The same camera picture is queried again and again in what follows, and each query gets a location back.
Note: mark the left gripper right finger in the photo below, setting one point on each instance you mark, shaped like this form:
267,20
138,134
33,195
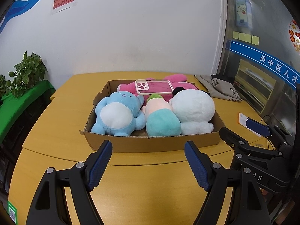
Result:
247,204

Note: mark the green QR sticker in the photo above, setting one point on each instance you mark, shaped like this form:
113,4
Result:
12,211

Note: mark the clear white phone case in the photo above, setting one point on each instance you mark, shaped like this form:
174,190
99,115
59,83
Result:
152,86

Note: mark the white paper sheet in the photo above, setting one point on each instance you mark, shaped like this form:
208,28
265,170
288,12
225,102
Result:
242,121

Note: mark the green potted plant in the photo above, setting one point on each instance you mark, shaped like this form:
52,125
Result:
30,71

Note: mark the grey cloth bag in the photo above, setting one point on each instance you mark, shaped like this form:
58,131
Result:
218,88

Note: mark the brown cardboard box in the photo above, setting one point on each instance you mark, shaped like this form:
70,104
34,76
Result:
140,142

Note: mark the green table cloth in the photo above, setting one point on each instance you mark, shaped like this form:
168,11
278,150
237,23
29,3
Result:
12,107

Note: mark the red window decoration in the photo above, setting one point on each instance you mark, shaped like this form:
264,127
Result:
294,35

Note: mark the white panda plush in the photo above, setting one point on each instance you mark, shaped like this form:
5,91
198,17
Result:
194,108

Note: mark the cartoon sheep poster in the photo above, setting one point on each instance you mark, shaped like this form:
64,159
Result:
243,11

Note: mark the pink green plush toy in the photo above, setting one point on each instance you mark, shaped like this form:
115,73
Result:
160,119

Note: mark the blue plush toy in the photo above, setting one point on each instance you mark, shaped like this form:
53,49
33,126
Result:
119,114

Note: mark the yellow sticky notes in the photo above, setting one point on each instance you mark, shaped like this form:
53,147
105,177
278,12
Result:
246,38

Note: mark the pink plush bear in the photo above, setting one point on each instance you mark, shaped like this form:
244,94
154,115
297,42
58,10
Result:
177,80

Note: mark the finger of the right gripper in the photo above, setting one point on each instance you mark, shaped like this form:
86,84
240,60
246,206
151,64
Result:
259,128
241,145

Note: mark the yellow wooden shelf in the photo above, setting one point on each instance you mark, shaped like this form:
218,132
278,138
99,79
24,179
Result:
255,86

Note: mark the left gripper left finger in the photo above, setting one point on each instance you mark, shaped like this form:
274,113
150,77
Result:
49,204

